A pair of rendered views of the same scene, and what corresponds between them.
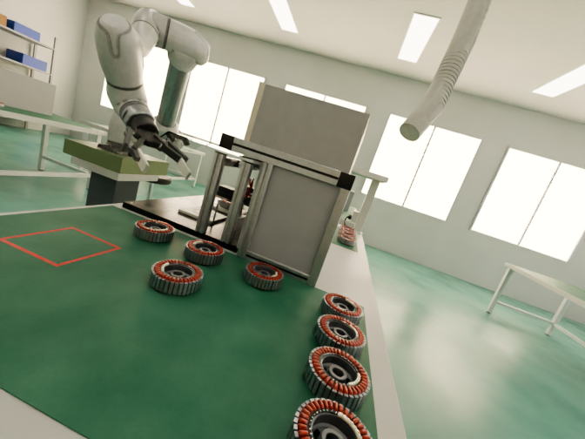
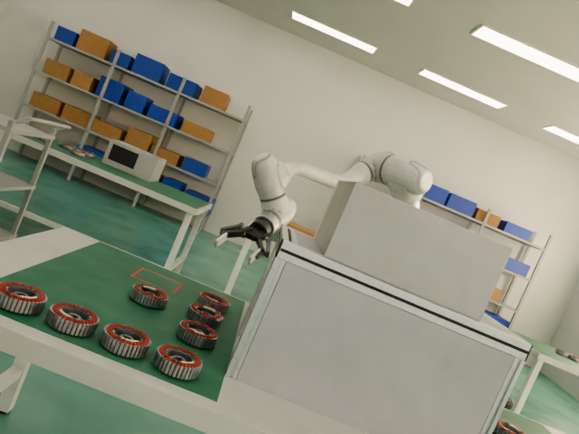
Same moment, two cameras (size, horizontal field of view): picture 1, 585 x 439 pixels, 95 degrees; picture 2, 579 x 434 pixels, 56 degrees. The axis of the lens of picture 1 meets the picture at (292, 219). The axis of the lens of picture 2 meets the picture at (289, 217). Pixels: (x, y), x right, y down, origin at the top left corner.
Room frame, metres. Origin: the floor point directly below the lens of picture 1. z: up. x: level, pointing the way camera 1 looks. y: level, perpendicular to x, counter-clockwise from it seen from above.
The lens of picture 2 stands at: (0.53, -1.43, 1.26)
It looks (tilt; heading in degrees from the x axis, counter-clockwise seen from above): 4 degrees down; 78
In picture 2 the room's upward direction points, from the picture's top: 23 degrees clockwise
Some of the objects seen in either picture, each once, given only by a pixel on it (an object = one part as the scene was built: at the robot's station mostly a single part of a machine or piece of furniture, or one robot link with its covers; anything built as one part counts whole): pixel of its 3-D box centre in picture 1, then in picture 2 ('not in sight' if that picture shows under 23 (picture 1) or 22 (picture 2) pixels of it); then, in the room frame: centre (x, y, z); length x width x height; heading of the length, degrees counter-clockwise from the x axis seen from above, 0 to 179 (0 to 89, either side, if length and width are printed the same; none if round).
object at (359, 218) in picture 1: (351, 200); not in sight; (2.02, -0.37, 0.98); 0.37 x 0.35 x 0.46; 171
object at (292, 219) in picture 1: (291, 225); (258, 305); (0.84, 0.00, 0.91); 0.28 x 0.03 x 0.32; 81
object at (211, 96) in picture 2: not in sight; (214, 99); (0.51, 6.81, 1.90); 0.40 x 0.36 x 0.24; 82
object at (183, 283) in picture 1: (177, 276); (149, 295); (0.56, 0.21, 0.77); 0.11 x 0.11 x 0.04
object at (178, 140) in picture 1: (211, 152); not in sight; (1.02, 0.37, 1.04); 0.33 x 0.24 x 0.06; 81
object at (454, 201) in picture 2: not in sight; (457, 204); (4.38, 6.18, 1.89); 0.42 x 0.42 x 0.22; 81
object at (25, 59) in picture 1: (27, 60); (509, 263); (5.48, 6.00, 1.37); 0.42 x 0.42 x 0.19; 82
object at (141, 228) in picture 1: (154, 230); (214, 302); (0.78, 0.39, 0.77); 0.11 x 0.11 x 0.04
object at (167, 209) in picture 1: (219, 215); not in sight; (1.22, 0.33, 0.76); 0.64 x 0.47 x 0.02; 171
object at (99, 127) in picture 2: not in sight; (110, 131); (-0.72, 7.01, 0.87); 0.42 x 0.40 x 0.18; 170
